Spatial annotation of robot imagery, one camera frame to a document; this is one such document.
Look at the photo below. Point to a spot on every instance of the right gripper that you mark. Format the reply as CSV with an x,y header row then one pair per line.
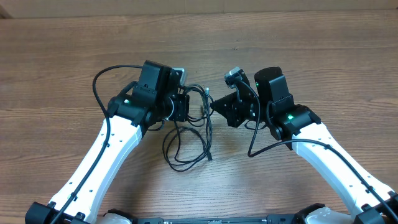
x,y
231,111

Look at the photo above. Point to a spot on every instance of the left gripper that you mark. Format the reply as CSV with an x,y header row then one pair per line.
x,y
180,114

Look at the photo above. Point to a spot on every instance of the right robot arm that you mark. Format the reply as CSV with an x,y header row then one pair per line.
x,y
296,126

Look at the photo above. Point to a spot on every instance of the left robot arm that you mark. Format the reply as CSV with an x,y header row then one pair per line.
x,y
153,98

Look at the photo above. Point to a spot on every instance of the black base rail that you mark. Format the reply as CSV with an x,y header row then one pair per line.
x,y
214,221

